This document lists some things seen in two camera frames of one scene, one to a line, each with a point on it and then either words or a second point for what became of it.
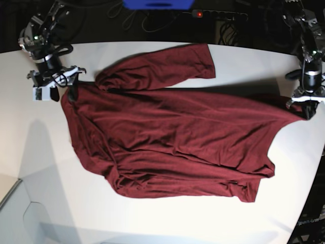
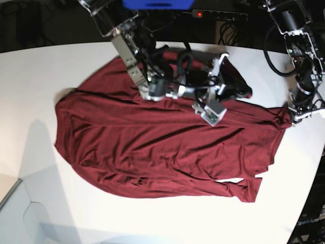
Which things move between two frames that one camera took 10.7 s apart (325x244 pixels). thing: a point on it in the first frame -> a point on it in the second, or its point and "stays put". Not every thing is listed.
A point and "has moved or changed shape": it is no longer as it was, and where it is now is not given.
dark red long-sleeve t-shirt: [131, 123] has moved or changed shape
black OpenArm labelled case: [310, 229] stays put
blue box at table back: [155, 5] stays put
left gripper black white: [62, 77] -> [203, 86]
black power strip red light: [219, 15] stays put
